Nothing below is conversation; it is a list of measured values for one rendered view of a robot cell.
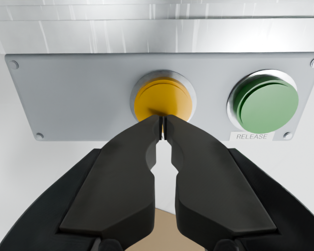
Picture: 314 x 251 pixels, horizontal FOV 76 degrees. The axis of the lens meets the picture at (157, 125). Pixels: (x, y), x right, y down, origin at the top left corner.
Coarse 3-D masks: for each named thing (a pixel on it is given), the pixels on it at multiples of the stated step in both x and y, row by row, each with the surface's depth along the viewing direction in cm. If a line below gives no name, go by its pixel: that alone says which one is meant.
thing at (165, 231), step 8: (160, 216) 35; (168, 216) 35; (160, 224) 33; (168, 224) 34; (176, 224) 35; (152, 232) 31; (160, 232) 32; (168, 232) 33; (176, 232) 34; (144, 240) 30; (152, 240) 30; (160, 240) 31; (168, 240) 32; (176, 240) 32; (184, 240) 33; (128, 248) 28; (136, 248) 28; (144, 248) 29; (152, 248) 29; (160, 248) 30; (168, 248) 31; (176, 248) 31; (184, 248) 32; (192, 248) 33; (200, 248) 33
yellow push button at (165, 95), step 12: (144, 84) 13; (156, 84) 13; (168, 84) 13; (180, 84) 13; (144, 96) 13; (156, 96) 13; (168, 96) 13; (180, 96) 13; (144, 108) 14; (156, 108) 14; (168, 108) 14; (180, 108) 14
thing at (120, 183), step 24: (144, 120) 11; (120, 144) 9; (144, 144) 9; (96, 168) 8; (120, 168) 8; (144, 168) 8; (96, 192) 7; (120, 192) 7; (144, 192) 7; (72, 216) 6; (96, 216) 6; (120, 216) 6; (144, 216) 7; (120, 240) 6
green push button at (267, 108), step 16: (256, 80) 13; (272, 80) 13; (240, 96) 13; (256, 96) 13; (272, 96) 13; (288, 96) 13; (240, 112) 14; (256, 112) 14; (272, 112) 13; (288, 112) 13; (256, 128) 14; (272, 128) 14
